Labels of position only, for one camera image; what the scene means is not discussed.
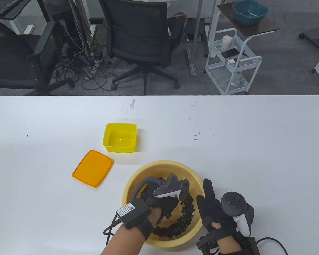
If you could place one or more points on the black flat device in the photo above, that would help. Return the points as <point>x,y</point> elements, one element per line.
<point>232,53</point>

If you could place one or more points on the black mesh office chair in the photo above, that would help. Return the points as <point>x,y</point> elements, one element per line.
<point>139,34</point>

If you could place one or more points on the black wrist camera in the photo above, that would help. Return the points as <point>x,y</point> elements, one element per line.
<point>204,244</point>

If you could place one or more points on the brown top side table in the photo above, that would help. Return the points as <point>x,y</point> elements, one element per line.
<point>255,28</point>

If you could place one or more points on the white charger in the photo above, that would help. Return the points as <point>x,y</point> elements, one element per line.
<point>230,61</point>

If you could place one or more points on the grey aluminium profile post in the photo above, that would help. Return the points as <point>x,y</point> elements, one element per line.
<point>194,39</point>

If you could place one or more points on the person's left forearm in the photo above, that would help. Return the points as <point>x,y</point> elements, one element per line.
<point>125,239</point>

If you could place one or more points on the black armrest office chair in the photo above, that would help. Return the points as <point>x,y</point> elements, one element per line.
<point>13,61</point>

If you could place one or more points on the white power strip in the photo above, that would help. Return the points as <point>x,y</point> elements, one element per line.
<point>29,29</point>

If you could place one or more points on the black wrist sensor box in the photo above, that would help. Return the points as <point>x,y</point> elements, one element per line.
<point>254,247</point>
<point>134,213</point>

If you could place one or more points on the black computer tower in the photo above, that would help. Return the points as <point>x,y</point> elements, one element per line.
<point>74,16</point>

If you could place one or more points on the person's left hand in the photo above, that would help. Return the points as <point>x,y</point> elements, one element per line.
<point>163,204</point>

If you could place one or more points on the grey white tracker controller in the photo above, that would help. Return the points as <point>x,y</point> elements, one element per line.
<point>232,204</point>
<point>167,188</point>

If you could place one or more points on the yellow plastic container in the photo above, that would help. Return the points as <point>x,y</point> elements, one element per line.
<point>119,138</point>

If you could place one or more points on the teal plastic tub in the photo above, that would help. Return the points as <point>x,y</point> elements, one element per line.
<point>250,13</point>

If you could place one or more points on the white bottle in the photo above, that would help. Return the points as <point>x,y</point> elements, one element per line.
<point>213,54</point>

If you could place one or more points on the black keyboard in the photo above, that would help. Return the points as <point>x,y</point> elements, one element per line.
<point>0,6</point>

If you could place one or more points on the pale yellow plastic basin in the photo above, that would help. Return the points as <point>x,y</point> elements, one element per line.
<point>154,170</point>

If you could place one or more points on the white paper cup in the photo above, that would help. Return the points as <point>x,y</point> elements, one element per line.
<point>226,41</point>

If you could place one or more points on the person's right hand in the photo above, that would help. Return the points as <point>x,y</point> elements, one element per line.
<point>212,209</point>

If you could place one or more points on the white leg keyboard desk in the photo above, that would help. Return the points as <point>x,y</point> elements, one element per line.
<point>13,16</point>

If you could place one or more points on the person's right forearm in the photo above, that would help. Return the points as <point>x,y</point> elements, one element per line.
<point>230,245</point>

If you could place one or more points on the orange container lid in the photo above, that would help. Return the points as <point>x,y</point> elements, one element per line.
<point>93,168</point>

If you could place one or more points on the clear plastic bottle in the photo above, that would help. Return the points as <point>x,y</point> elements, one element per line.
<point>235,79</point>

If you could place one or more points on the pile of dark coffee beans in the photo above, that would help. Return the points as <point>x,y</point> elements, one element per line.
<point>186,215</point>

